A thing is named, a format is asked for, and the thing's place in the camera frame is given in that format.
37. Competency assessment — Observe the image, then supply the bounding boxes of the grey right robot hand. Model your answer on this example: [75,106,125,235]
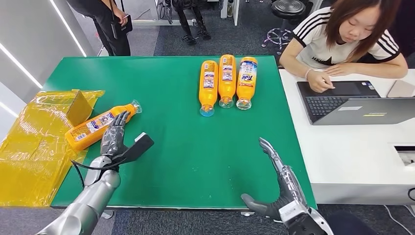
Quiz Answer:
[240,137,309,219]

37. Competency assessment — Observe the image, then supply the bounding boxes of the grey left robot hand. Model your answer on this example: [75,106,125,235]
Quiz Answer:
[99,111,130,158]

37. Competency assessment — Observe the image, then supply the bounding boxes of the orange detergent bottle clear cap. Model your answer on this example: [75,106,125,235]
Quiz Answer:
[65,99,142,152]
[218,54,237,109]

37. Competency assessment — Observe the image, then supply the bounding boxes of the orange Tide detergent bottle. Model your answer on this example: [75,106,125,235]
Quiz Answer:
[236,56,258,111]

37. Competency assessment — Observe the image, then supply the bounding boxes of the orange detergent bottle blue cap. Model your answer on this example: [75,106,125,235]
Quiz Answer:
[198,60,219,118]

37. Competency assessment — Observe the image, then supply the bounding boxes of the white desk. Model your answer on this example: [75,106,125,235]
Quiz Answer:
[278,69,415,206]

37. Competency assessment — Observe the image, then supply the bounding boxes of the yellow film wrapped cardboard box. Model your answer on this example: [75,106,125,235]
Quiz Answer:
[0,90,105,208]

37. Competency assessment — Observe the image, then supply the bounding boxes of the standing person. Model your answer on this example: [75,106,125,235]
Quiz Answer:
[65,0,131,57]

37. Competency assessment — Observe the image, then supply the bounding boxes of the grey open laptop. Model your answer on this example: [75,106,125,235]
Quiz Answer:
[297,80,415,126]

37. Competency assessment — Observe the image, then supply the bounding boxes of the black humanoid robot legs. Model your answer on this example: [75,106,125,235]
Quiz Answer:
[172,0,211,46]

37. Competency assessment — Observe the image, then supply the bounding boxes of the seated person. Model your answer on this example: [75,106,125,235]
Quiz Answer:
[278,0,409,94]

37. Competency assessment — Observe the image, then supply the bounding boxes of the pale grey tablet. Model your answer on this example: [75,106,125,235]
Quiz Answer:
[386,79,415,98]

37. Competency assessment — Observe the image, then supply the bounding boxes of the white table leg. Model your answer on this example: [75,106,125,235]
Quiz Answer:
[220,0,241,26]

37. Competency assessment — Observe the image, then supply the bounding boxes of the black round stool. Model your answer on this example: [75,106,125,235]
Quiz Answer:
[261,0,314,54]

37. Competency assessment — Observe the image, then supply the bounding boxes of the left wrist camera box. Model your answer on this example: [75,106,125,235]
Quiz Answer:
[113,132,155,165]

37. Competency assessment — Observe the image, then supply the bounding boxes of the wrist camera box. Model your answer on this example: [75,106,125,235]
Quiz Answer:
[278,200,322,235]
[113,132,155,165]

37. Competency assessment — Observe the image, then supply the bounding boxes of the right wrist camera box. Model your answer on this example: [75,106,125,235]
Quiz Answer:
[278,200,322,235]

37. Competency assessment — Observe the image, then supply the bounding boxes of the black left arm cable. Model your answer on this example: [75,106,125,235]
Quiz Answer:
[70,158,114,189]

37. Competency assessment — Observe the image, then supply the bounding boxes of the white floor cable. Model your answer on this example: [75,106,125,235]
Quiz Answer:
[383,205,415,235]

